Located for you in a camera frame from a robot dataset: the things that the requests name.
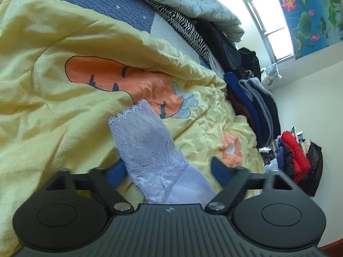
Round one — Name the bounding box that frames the lotus flower poster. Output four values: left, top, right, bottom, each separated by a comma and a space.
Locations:
279, 0, 342, 59

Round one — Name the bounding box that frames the red puffer jacket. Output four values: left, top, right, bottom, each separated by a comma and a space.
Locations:
281, 131, 311, 184

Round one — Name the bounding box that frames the window with grey frame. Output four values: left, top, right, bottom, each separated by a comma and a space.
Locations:
244, 0, 294, 63

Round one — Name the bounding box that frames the lavender long sleeve sweater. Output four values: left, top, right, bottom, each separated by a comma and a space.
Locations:
108, 99, 216, 206

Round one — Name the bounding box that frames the yellow cartoon print quilt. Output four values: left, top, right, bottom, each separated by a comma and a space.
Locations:
1, 0, 263, 256

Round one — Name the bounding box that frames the folded dark clothes stack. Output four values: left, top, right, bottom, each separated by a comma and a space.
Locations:
195, 20, 281, 147

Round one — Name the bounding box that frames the dark clothes heap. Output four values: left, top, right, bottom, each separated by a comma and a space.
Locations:
259, 128, 323, 197

